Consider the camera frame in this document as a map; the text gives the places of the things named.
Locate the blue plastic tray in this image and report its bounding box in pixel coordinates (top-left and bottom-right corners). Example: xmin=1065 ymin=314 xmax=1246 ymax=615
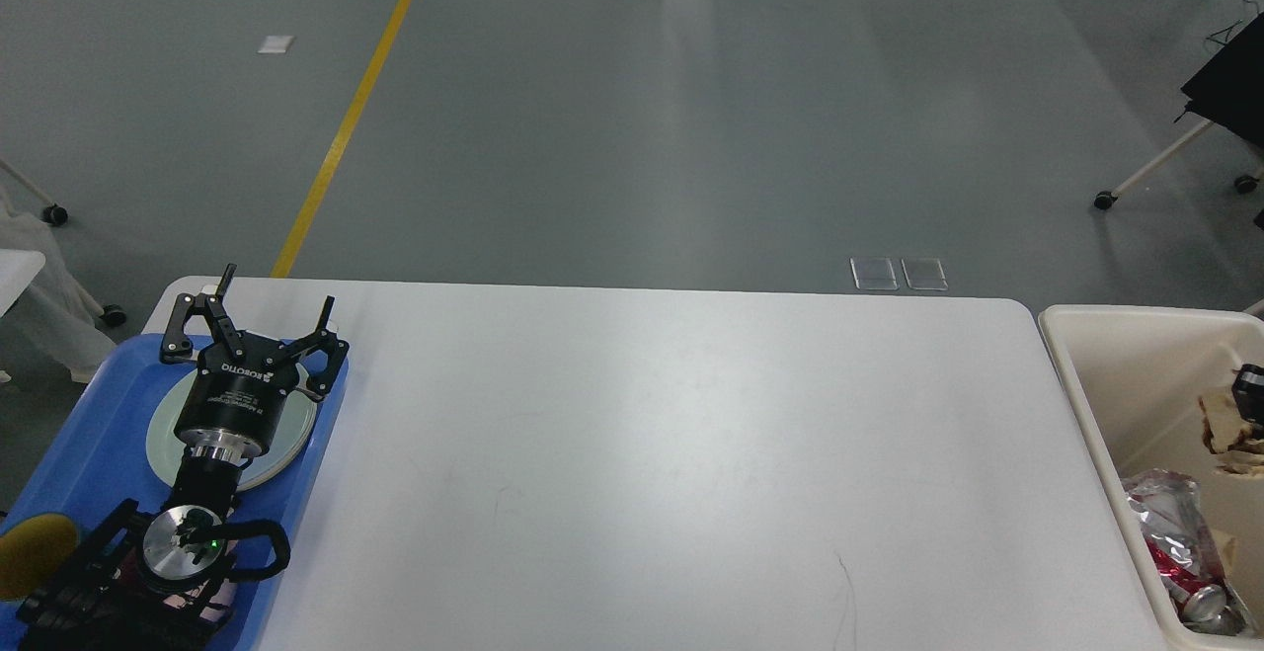
xmin=0 ymin=335 xmax=349 ymax=651

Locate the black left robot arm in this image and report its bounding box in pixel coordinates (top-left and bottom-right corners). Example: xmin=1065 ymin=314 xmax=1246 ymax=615
xmin=3 ymin=265 xmax=351 ymax=650

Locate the crushed red soda can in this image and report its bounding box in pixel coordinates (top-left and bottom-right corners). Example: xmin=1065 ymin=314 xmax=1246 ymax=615
xmin=1144 ymin=533 xmax=1229 ymax=624

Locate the green plate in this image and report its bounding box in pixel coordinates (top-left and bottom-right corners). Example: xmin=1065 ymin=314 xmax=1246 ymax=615
xmin=143 ymin=367 xmax=317 ymax=490

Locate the foil back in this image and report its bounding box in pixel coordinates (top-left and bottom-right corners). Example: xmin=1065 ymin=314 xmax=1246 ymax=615
xmin=1121 ymin=469 xmax=1258 ymax=637

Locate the brown paper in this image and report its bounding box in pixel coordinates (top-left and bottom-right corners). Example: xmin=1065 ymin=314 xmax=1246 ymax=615
xmin=1198 ymin=388 xmax=1263 ymax=480

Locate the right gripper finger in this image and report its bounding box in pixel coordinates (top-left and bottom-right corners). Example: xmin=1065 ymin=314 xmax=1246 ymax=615
xmin=1231 ymin=364 xmax=1264 ymax=430

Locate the teal mug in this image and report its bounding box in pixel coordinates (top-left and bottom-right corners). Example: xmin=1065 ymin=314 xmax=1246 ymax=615
xmin=1 ymin=513 xmax=80 ymax=603

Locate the white furniture at left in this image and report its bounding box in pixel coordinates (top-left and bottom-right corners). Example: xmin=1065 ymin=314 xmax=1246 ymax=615
xmin=1 ymin=162 xmax=126 ymax=384

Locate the pink plate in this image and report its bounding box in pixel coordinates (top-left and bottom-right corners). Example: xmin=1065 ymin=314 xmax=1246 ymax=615
xmin=148 ymin=374 xmax=317 ymax=494

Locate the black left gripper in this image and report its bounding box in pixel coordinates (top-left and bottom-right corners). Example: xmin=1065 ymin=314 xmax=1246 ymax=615
xmin=161 ymin=264 xmax=351 ymax=460

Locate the white plastic bin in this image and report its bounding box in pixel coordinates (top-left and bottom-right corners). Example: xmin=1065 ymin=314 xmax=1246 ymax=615
xmin=1039 ymin=305 xmax=1263 ymax=650

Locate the black jacket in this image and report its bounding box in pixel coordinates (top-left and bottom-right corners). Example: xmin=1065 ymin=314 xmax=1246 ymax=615
xmin=1181 ymin=15 xmax=1263 ymax=159

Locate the white rolling chair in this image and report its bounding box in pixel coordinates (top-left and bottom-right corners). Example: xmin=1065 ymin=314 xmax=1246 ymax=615
xmin=1091 ymin=118 xmax=1261 ymax=211

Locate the brown paper bag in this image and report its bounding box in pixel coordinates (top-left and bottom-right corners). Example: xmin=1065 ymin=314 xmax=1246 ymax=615
xmin=1210 ymin=527 xmax=1237 ymax=576

